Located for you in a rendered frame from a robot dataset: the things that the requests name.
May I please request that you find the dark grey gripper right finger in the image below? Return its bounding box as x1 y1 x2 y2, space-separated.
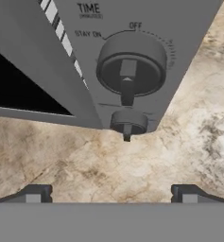
170 183 224 203

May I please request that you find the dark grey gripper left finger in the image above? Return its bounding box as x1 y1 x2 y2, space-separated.
0 184 54 203

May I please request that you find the dark grey timer knob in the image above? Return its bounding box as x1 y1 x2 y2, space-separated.
95 31 168 107

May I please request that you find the grey toaster oven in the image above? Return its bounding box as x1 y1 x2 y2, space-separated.
0 0 224 133

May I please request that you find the small dark grey knob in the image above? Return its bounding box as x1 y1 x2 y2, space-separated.
109 110 148 143

